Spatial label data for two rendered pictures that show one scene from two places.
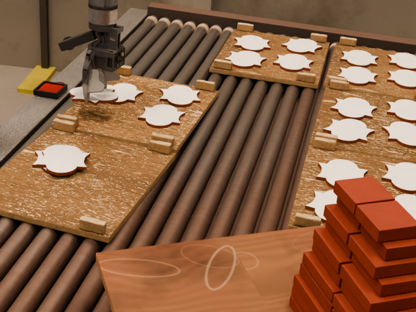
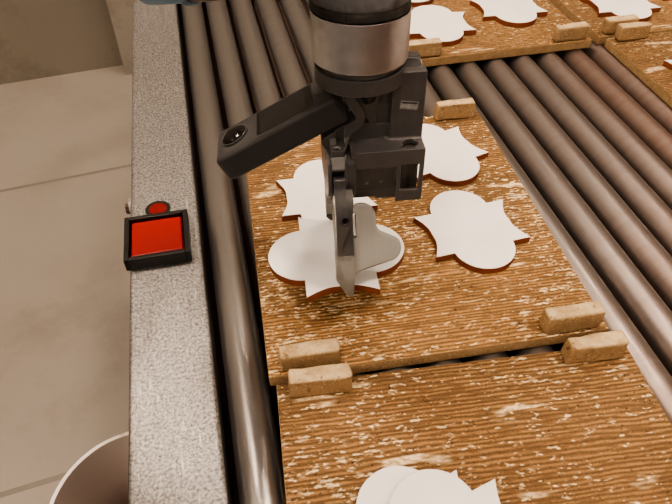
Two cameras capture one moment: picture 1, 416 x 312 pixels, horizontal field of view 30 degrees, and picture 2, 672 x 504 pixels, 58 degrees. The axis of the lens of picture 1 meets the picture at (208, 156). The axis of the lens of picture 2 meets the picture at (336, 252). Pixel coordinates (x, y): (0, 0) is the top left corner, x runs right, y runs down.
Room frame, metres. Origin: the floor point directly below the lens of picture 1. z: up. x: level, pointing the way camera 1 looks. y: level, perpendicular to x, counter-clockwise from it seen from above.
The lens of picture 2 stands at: (1.52, 0.49, 1.43)
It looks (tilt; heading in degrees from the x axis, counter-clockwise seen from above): 46 degrees down; 336
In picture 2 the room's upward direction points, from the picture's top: straight up
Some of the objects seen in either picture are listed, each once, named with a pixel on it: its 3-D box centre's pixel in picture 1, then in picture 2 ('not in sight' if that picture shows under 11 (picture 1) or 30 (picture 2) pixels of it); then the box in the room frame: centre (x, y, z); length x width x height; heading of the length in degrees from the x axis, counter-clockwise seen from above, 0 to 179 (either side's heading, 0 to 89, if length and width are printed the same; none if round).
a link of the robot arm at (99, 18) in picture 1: (103, 15); (359, 34); (1.92, 0.30, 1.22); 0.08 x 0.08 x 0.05
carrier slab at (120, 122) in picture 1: (140, 108); (395, 219); (1.99, 0.20, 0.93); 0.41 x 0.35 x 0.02; 166
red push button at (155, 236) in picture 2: (50, 90); (158, 239); (2.08, 0.48, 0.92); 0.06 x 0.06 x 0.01; 79
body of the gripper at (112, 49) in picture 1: (104, 46); (367, 128); (1.91, 0.29, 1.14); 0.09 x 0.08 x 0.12; 73
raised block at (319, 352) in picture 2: (67, 121); (309, 355); (1.84, 0.38, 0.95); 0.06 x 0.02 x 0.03; 76
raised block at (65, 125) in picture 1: (64, 125); (319, 380); (1.81, 0.38, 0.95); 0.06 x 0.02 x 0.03; 74
